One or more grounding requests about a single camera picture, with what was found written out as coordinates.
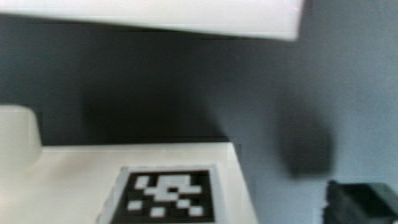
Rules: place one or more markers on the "white front drawer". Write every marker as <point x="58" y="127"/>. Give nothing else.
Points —
<point x="115" y="184"/>

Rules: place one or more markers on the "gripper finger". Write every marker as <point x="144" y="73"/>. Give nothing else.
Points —
<point x="360" y="204"/>

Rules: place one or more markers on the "white drawer cabinet box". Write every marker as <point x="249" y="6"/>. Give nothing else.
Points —
<point x="250" y="18"/>

